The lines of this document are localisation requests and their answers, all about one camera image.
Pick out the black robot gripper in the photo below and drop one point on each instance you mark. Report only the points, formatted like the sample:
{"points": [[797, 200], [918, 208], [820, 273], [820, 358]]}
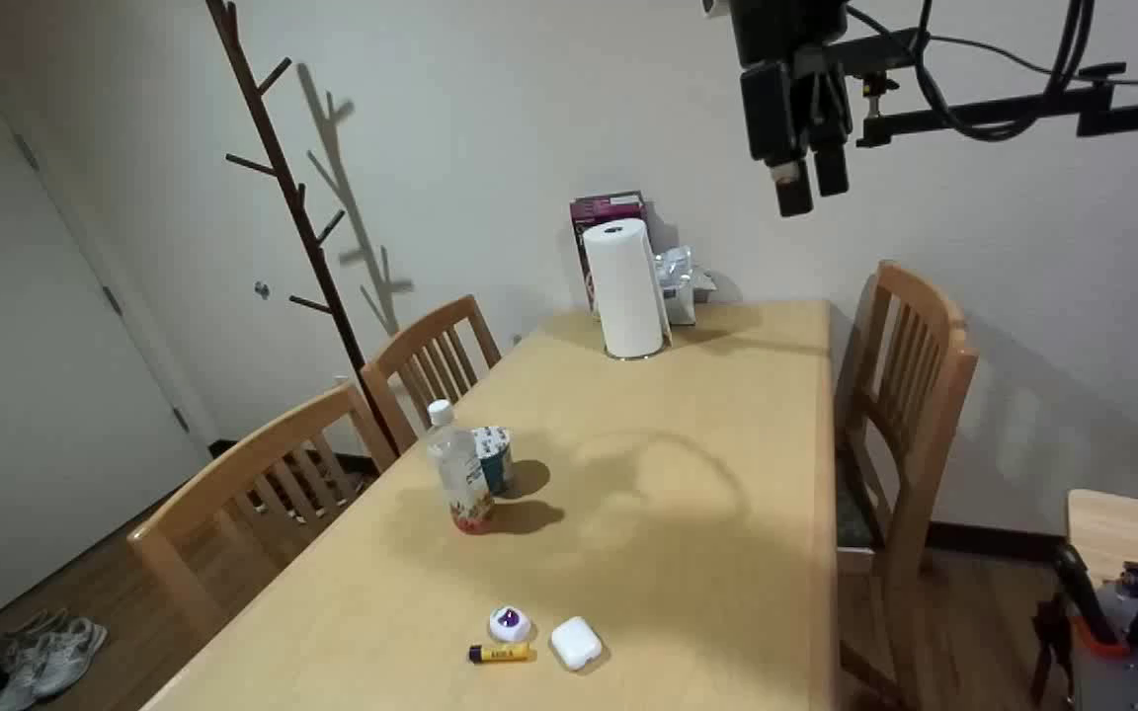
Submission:
{"points": [[793, 93]]}

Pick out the white earbuds case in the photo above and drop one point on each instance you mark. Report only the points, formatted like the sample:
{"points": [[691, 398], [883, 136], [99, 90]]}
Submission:
{"points": [[576, 643]]}

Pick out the white purple round object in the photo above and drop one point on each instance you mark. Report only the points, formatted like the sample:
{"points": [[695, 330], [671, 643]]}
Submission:
{"points": [[506, 625]]}

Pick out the crumpled clear plastic wrap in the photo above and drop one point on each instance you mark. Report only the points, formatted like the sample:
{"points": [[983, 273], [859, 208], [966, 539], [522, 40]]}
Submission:
{"points": [[681, 282]]}

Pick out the wooden chair right side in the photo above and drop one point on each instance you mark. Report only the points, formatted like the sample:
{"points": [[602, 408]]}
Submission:
{"points": [[896, 420]]}

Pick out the wooden chair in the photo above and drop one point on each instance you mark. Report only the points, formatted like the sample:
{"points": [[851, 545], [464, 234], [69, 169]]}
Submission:
{"points": [[896, 420], [438, 358], [268, 499]]}

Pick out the white paper towel roll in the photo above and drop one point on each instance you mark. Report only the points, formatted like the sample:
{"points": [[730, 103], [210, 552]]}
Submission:
{"points": [[626, 290]]}

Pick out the maroon box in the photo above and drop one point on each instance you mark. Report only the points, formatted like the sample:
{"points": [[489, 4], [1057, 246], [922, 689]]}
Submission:
{"points": [[608, 208]]}

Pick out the white teal yogurt cup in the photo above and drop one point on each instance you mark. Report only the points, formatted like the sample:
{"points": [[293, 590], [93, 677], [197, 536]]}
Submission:
{"points": [[490, 445]]}

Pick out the wooden chair far left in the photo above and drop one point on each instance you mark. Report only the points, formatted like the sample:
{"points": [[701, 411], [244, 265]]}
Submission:
{"points": [[438, 358]]}

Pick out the wooden side table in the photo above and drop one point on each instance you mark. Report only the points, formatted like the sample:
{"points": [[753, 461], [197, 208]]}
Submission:
{"points": [[1103, 532]]}

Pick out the black orange clamp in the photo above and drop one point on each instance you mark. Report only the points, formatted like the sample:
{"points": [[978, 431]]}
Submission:
{"points": [[1070, 616]]}

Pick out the yellow black marker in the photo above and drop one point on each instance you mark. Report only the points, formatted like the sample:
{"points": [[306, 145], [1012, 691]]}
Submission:
{"points": [[498, 652]]}

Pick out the dark wooden coat rack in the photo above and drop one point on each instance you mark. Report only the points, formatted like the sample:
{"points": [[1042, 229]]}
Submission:
{"points": [[290, 188]]}

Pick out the wooden chair near left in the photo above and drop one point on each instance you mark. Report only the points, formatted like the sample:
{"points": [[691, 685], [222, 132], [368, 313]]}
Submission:
{"points": [[268, 499]]}

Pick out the white sneakers pair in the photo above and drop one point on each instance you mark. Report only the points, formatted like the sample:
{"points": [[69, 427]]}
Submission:
{"points": [[48, 660]]}

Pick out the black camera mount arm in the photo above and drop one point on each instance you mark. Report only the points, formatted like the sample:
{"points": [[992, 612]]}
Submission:
{"points": [[880, 55]]}

